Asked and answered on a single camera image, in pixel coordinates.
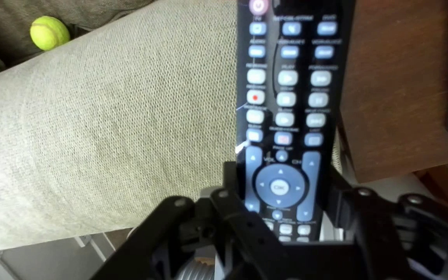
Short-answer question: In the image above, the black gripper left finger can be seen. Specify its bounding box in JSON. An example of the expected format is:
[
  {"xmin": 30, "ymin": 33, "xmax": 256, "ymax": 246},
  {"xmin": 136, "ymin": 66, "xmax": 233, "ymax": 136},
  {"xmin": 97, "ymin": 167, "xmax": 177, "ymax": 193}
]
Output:
[{"xmin": 89, "ymin": 162, "xmax": 281, "ymax": 280}]

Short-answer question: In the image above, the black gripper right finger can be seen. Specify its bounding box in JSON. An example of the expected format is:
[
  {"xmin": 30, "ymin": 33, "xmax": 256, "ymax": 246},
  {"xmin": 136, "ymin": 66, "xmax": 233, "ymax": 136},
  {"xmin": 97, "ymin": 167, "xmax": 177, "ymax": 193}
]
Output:
[{"xmin": 321, "ymin": 168, "xmax": 448, "ymax": 280}]

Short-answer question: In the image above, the black remote with blue buttons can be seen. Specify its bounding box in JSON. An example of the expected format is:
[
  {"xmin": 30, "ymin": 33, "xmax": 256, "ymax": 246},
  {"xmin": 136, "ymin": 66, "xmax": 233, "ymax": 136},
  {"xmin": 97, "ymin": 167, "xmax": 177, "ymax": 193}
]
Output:
[{"xmin": 234, "ymin": 0, "xmax": 355, "ymax": 245}]

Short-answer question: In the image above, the beige fabric sofa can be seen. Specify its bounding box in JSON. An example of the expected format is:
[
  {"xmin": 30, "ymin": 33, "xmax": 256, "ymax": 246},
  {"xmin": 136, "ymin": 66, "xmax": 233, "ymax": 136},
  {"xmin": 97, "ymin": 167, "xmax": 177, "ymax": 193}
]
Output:
[{"xmin": 0, "ymin": 0, "xmax": 236, "ymax": 251}]

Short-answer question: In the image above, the dark wooden side table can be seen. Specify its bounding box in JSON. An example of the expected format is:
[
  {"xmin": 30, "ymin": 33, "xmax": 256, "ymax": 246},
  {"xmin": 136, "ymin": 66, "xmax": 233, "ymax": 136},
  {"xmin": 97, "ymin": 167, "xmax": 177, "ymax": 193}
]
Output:
[{"xmin": 341, "ymin": 0, "xmax": 448, "ymax": 182}]

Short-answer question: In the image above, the yellow tennis ball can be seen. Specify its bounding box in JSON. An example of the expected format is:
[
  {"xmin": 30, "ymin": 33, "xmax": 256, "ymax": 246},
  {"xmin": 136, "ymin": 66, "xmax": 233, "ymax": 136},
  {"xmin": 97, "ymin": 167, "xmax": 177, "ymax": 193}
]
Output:
[{"xmin": 29, "ymin": 16, "xmax": 71, "ymax": 52}]

